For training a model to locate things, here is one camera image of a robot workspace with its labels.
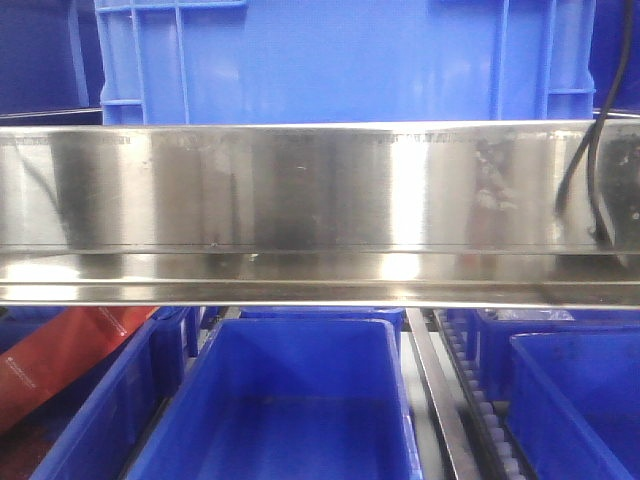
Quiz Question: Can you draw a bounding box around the blue bin lower centre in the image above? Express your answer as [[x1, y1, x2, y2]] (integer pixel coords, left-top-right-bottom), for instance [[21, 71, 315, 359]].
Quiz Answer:
[[128, 319, 422, 479]]

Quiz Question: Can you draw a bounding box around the blue bin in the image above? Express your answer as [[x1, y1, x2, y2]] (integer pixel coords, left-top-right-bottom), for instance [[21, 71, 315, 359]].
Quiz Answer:
[[507, 331, 639, 479], [1, 307, 199, 479], [128, 319, 422, 479]]

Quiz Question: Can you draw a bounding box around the large blue crate upper shelf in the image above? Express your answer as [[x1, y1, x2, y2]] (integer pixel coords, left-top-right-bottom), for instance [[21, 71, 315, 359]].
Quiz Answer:
[[95, 1, 595, 124]]

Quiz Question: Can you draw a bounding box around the blue bin lower left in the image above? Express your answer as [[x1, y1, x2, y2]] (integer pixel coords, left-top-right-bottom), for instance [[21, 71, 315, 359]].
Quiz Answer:
[[1, 307, 199, 479]]

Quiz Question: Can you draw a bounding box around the blue bin lower right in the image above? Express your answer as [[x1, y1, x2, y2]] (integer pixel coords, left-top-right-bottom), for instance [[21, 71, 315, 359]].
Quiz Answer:
[[507, 331, 639, 479]]

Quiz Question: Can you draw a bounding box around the red plastic bag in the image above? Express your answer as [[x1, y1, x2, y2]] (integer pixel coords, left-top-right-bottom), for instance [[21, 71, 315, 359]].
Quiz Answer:
[[1, 306, 158, 432]]

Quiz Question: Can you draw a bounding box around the white roller track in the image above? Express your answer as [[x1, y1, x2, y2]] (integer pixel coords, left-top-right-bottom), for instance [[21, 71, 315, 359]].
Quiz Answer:
[[434, 308, 537, 479]]

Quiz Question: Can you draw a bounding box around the dark blue crate upper left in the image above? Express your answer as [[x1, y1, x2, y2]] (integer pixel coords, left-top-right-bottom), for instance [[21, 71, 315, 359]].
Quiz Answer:
[[1, 1, 104, 115]]

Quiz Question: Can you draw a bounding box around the stainless steel shelf rail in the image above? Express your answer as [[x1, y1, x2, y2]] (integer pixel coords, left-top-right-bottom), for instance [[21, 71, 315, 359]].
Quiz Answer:
[[1, 120, 639, 309]]

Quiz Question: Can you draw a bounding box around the steel divider rail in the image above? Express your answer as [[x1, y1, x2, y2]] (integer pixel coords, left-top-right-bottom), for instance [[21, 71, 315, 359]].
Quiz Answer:
[[407, 308, 482, 479]]

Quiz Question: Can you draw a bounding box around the black cable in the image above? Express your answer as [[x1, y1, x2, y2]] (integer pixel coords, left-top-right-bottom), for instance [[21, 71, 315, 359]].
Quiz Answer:
[[554, 0, 637, 251]]

